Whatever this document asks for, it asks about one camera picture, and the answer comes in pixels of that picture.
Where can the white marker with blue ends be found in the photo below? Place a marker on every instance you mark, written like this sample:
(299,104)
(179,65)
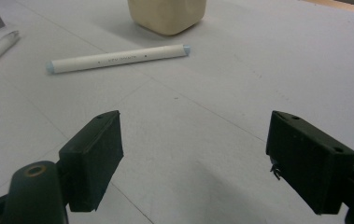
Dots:
(118,58)

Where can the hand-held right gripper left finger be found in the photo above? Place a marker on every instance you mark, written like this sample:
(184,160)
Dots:
(90,161)

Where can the beige pen holder cup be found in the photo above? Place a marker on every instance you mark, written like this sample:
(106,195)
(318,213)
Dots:
(165,15)

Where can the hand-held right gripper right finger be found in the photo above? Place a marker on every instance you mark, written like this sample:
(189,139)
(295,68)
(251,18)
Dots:
(311,165)

